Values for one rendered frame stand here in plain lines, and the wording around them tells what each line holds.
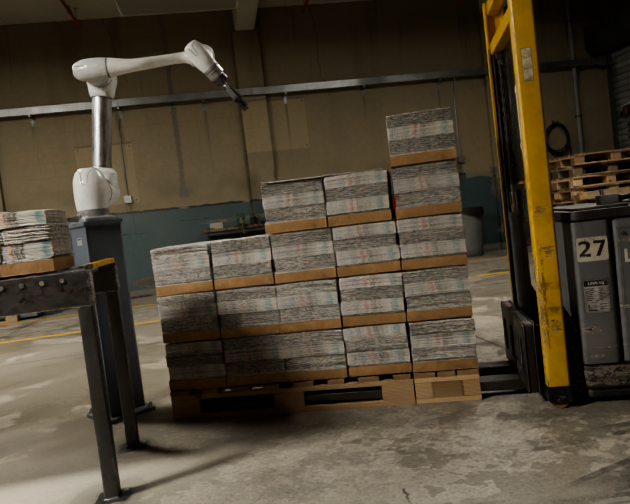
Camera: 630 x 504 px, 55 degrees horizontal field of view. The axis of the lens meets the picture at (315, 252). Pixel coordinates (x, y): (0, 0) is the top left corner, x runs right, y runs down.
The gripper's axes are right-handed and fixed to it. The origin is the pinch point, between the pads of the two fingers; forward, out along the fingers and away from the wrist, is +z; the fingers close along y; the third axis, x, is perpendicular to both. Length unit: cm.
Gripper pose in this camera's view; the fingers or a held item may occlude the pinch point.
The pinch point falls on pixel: (244, 106)
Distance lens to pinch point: 332.5
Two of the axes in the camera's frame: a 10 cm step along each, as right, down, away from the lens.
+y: 1.2, 3.6, -9.2
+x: 7.5, -6.4, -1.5
